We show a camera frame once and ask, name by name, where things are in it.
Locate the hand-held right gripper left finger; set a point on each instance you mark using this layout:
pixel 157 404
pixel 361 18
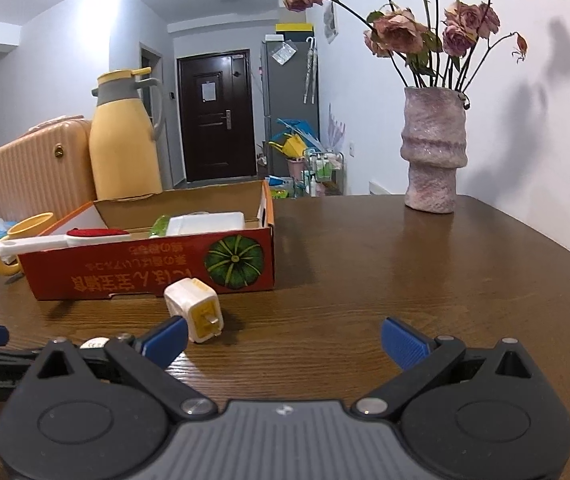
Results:
pixel 165 342

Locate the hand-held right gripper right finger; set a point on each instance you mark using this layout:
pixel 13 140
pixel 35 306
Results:
pixel 405 342

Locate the white yellow plug adapter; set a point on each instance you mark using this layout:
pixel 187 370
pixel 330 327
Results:
pixel 200 310

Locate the small white round container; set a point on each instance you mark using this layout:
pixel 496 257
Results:
pixel 94 344

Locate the orange cardboard box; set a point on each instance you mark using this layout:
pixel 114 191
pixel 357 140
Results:
pixel 130 270

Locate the green clear plastic piece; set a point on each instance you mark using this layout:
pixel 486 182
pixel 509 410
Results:
pixel 160 227

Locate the translucent plastic storage box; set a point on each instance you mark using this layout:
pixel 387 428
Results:
pixel 205 222

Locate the red lint brush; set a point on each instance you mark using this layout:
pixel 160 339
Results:
pixel 95 233

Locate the yellow mug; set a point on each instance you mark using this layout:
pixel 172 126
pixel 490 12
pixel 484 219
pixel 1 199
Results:
pixel 25 225

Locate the white leaning panel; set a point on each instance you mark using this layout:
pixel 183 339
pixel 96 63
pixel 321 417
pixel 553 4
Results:
pixel 377 189

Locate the pink ribbed suitcase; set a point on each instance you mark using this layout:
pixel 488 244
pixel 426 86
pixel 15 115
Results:
pixel 35 175

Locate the pink textured vase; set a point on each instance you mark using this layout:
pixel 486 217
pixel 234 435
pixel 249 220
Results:
pixel 432 160

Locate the metal trolley rack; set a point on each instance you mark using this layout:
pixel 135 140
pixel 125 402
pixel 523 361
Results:
pixel 322 172

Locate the green printed bag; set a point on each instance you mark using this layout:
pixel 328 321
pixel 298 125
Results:
pixel 280 192

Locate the yellow thermos jug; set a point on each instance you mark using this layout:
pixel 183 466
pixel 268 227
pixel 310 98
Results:
pixel 122 155

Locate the pink bucket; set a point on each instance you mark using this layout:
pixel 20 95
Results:
pixel 296 167

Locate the dark entrance door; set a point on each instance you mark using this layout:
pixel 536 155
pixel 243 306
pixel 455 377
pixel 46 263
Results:
pixel 215 135

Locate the yellow watering can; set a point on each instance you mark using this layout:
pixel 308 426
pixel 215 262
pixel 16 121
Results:
pixel 292 146

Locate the blue plastic rack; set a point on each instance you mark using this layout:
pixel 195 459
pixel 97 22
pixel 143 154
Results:
pixel 297 126

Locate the grey refrigerator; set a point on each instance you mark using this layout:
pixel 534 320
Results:
pixel 285 100

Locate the hanging white umbrella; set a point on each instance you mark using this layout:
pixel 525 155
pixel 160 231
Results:
pixel 310 70

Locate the dried rose bouquet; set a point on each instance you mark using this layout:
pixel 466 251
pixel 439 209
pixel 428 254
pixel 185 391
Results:
pixel 400 30

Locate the clear plastic bag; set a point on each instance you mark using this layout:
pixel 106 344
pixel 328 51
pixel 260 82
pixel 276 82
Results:
pixel 284 52

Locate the yellow flat box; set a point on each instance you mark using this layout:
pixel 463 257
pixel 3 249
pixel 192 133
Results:
pixel 294 27

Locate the purple wall decoration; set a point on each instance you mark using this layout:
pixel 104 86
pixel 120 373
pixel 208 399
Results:
pixel 337 130

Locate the wall picture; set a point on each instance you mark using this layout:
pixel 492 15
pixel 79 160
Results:
pixel 331 22

